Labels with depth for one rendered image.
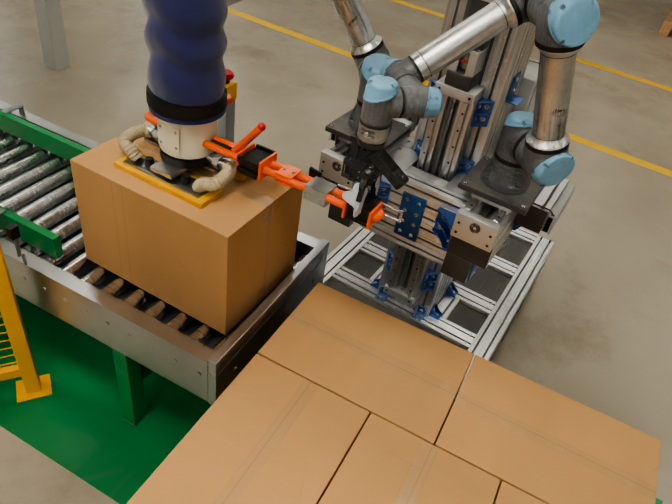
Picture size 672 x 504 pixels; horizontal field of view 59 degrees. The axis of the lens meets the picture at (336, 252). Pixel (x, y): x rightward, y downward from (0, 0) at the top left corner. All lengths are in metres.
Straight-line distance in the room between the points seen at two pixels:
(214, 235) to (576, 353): 1.94
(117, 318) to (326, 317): 0.67
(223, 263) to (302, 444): 0.55
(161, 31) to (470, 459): 1.41
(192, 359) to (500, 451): 0.93
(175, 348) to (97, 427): 0.67
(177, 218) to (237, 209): 0.17
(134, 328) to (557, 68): 1.40
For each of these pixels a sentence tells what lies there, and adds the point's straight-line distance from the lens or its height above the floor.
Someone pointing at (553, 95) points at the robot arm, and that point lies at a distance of 1.64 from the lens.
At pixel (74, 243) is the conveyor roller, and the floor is 0.55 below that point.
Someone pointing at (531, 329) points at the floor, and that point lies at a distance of 3.06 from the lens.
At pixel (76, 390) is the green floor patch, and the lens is 2.55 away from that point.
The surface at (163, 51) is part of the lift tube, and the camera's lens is 1.68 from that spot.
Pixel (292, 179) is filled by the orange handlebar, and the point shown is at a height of 1.09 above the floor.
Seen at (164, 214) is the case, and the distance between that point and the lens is 1.79.
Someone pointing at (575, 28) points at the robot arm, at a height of 1.59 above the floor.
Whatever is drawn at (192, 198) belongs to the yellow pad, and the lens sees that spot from 1.77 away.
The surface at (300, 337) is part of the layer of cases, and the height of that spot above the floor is 0.54.
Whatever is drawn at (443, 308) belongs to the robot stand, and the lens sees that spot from 2.64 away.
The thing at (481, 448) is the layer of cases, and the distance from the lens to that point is 1.83.
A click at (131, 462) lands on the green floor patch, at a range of 2.34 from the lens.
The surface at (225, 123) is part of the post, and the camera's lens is 2.41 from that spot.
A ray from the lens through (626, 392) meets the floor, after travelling 3.02.
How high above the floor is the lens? 1.99
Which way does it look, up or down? 39 degrees down
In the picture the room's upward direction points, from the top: 10 degrees clockwise
